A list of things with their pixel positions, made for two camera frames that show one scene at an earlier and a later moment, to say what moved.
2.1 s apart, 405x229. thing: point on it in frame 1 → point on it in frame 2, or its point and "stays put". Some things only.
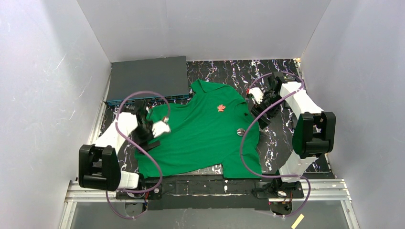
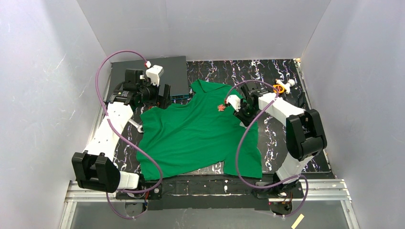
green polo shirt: x=210 y=129 stays put
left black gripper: x=149 y=135 → x=163 y=95
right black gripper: x=261 y=110 → x=243 y=112
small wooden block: x=298 y=221 stays put
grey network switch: x=168 y=75 stays put
